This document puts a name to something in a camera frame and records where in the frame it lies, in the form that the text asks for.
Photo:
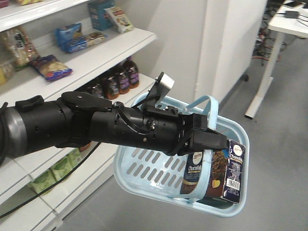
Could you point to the navy Danisa cookie box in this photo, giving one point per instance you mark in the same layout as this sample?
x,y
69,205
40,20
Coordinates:
x,y
225,173

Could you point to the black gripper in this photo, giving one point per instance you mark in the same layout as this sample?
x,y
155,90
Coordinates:
x,y
173,133

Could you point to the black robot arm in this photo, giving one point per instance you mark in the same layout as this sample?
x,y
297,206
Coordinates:
x,y
77,118

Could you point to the white store shelving unit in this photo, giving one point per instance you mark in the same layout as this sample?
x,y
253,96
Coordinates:
x,y
39,21

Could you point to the white height-adjustable desk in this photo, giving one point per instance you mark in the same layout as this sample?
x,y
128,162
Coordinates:
x,y
285,21

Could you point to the light blue plastic basket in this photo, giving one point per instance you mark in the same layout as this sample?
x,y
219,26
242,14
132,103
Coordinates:
x,y
154,175

